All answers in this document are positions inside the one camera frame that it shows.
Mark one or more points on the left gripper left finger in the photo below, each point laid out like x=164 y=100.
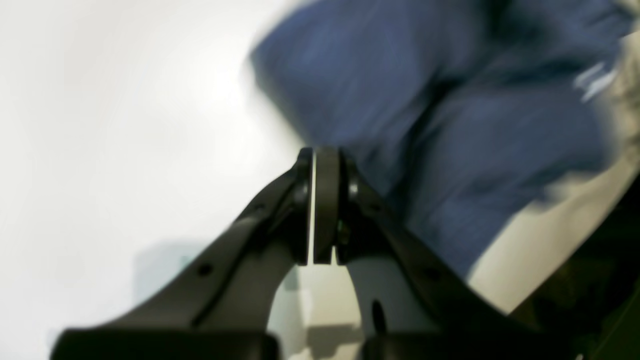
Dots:
x=218 y=307

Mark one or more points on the dark blue t-shirt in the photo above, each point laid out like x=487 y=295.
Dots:
x=459 y=113

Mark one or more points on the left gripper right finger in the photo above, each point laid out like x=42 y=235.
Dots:
x=412 y=305

